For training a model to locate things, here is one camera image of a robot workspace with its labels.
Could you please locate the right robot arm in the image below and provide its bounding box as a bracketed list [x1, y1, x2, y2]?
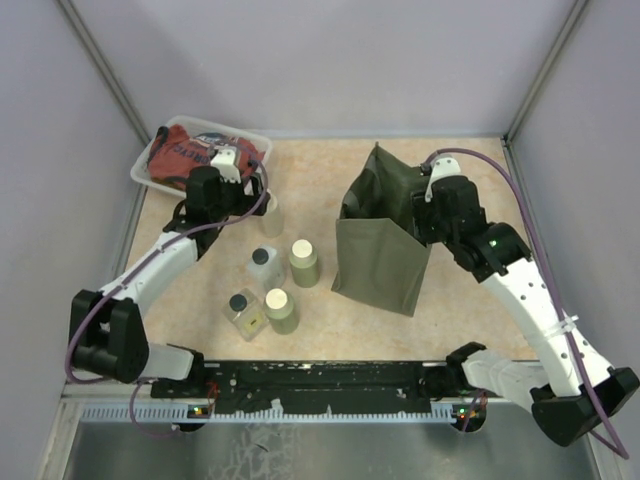
[411, 175, 639, 447]

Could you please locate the cream white bottle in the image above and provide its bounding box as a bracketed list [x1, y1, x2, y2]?
[260, 194, 284, 238]

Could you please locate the square clear bottle black cap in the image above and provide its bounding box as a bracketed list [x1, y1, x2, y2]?
[223, 288, 268, 342]

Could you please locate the olive green canvas bag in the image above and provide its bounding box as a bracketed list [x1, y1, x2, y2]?
[332, 145, 430, 317]

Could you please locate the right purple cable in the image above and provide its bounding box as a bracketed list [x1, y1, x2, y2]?
[434, 149, 629, 459]

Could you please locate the front green bottle white cap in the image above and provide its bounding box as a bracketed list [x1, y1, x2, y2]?
[264, 288, 299, 335]

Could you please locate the red printed t-shirt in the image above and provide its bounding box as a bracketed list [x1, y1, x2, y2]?
[146, 124, 265, 191]

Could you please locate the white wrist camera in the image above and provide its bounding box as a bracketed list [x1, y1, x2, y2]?
[209, 147, 242, 184]
[422, 156, 461, 203]

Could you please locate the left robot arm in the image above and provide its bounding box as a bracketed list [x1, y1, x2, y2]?
[64, 160, 269, 397]

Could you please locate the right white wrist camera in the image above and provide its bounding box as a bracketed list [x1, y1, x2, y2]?
[422, 156, 461, 203]

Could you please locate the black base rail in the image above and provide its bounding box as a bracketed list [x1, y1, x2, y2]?
[151, 360, 475, 414]

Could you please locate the purple cable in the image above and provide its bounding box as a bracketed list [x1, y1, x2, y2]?
[64, 144, 274, 441]
[434, 149, 629, 459]

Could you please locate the white plastic basket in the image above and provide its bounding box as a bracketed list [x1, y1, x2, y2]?
[130, 115, 273, 198]

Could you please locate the white slotted cable duct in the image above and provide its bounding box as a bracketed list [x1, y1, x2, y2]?
[79, 402, 481, 425]

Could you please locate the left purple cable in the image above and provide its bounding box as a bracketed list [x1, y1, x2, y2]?
[64, 144, 274, 441]

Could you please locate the green bottle white cap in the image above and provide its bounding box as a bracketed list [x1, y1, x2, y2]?
[264, 288, 299, 335]
[289, 239, 320, 288]

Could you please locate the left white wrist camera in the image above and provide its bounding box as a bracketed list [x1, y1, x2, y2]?
[209, 147, 242, 184]

